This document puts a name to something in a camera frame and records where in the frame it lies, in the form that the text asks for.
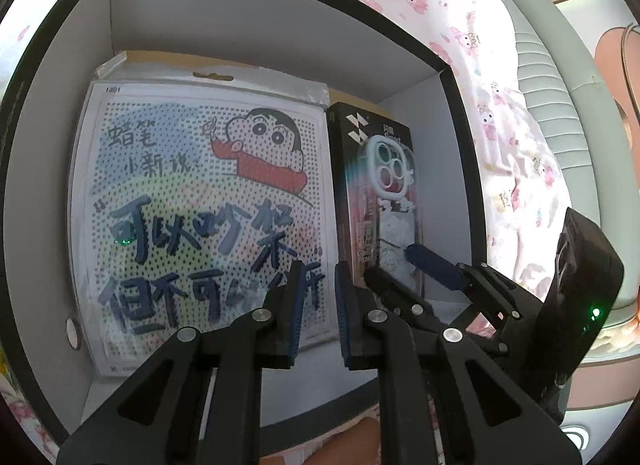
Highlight black Smart Devil box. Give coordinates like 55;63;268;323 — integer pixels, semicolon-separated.
326;102;423;296

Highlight clear cartoon phone case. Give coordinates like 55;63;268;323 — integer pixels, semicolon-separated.
364;135;422;295

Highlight Shin-chan bead art pack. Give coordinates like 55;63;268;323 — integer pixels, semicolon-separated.
68;51;336;377

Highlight person right hand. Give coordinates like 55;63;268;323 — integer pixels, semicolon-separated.
259;416;381;465

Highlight grey green padded headboard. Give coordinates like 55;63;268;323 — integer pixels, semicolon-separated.
502;0;639;326

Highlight pink cartoon print blanket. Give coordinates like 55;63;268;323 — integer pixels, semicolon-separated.
0;0;566;465

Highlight black cardboard storage box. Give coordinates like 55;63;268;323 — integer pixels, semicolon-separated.
0;0;490;446

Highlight brown cardboard sheet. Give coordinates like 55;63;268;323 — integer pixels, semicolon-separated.
126;50;392;118

